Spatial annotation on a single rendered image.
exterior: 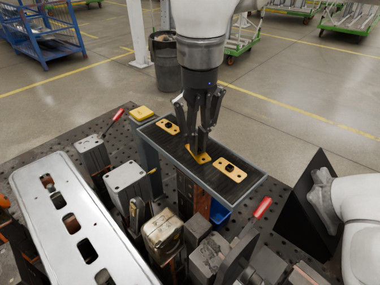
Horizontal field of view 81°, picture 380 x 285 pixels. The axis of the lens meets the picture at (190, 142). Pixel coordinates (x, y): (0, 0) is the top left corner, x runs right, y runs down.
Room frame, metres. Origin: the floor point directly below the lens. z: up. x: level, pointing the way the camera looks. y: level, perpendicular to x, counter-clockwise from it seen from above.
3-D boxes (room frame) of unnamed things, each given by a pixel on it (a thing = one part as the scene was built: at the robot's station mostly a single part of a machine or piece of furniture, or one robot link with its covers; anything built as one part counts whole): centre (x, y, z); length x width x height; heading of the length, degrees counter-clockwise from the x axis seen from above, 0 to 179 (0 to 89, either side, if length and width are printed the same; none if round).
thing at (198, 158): (0.43, -0.02, 1.17); 0.08 x 0.04 x 0.01; 29
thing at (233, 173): (0.37, -0.10, 1.17); 0.08 x 0.04 x 0.01; 43
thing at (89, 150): (0.59, 0.36, 0.88); 0.11 x 0.10 x 0.36; 133
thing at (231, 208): (0.44, -0.01, 1.16); 0.37 x 0.14 x 0.02; 43
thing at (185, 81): (0.43, -0.02, 1.36); 0.08 x 0.07 x 0.09; 119
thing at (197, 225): (0.26, -0.02, 0.90); 0.05 x 0.05 x 0.40; 43
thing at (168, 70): (3.08, 0.30, 0.36); 0.54 x 0.50 x 0.73; 139
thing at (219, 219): (0.50, -0.10, 0.74); 0.11 x 0.10 x 0.09; 43
